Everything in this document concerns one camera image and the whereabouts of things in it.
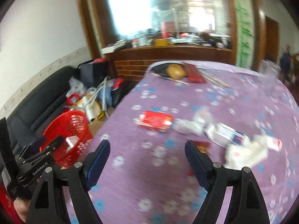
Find clear plastic bag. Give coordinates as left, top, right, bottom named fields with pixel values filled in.
left=67, top=77, right=87, bottom=98

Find red snack packet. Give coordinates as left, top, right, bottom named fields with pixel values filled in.
left=183, top=63, right=206, bottom=83

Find blue cloth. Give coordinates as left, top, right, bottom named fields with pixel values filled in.
left=100, top=89, right=112, bottom=108

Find white barcode cardboard box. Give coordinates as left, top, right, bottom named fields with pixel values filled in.
left=225, top=135, right=269, bottom=169

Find wooden cabinet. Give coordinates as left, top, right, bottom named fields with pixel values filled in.
left=103, top=45, right=236, bottom=82

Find purple floral tablecloth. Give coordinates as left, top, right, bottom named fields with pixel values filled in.
left=63, top=61, right=299, bottom=224

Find dark red sachet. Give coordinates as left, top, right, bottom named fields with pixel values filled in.
left=196, top=142, right=211, bottom=155

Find dark jacket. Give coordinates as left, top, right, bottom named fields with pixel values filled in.
left=280, top=45, right=292, bottom=80

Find red medicine box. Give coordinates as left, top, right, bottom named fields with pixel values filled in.
left=137, top=110, right=174, bottom=132

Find black leather sofa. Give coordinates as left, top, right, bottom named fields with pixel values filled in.
left=0, top=66, right=81, bottom=168

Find white blue printed box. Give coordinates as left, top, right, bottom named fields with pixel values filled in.
left=206, top=122, right=249, bottom=148

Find red blue packet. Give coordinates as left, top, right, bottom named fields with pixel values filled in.
left=107, top=77, right=124, bottom=91

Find white flat box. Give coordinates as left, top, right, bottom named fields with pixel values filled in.
left=101, top=44, right=127, bottom=54

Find black bag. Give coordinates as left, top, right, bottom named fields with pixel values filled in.
left=111, top=80, right=138, bottom=108

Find wooden door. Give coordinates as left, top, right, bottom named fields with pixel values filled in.
left=265, top=16, right=279, bottom=63

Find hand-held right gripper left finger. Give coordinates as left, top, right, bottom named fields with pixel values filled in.
left=24, top=139, right=111, bottom=224

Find dark shopping bag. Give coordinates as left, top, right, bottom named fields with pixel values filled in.
left=78, top=59, right=110, bottom=90

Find large wall mirror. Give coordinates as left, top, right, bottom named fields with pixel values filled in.
left=91, top=0, right=239, bottom=49

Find white spray bottle red label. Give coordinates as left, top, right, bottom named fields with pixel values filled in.
left=264, top=136, right=283, bottom=152

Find yellow tape roll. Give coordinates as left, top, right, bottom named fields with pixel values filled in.
left=166, top=64, right=187, bottom=80

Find person's left forearm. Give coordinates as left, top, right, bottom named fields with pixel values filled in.
left=13, top=198, right=31, bottom=223

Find row of small household items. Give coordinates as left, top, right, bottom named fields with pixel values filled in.
left=126, top=31, right=234, bottom=50

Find red plastic ring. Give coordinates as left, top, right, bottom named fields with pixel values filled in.
left=67, top=93, right=81, bottom=106

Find red plastic basket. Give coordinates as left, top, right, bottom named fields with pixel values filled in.
left=40, top=110, right=94, bottom=168

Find paper wrapped chopsticks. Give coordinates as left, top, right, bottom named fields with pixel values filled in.
left=201, top=70, right=230, bottom=88

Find white paper roll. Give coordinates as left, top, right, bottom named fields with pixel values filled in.
left=82, top=93, right=103, bottom=122

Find small white printed box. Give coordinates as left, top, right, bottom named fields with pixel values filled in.
left=66, top=136, right=79, bottom=148

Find red cloth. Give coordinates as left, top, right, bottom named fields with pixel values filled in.
left=0, top=184, right=14, bottom=224

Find black pouch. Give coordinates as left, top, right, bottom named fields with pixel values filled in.
left=152, top=62, right=185, bottom=77

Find bamboo wall decal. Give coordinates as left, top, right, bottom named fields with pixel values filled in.
left=234, top=0, right=255, bottom=67

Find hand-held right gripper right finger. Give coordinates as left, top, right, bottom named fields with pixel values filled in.
left=184, top=140, right=269, bottom=224

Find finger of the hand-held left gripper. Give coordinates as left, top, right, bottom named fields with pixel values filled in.
left=40, top=135, right=64, bottom=153
left=28, top=136, right=47, bottom=155

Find clear glass cup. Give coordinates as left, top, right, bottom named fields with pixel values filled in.
left=259, top=59, right=282, bottom=91

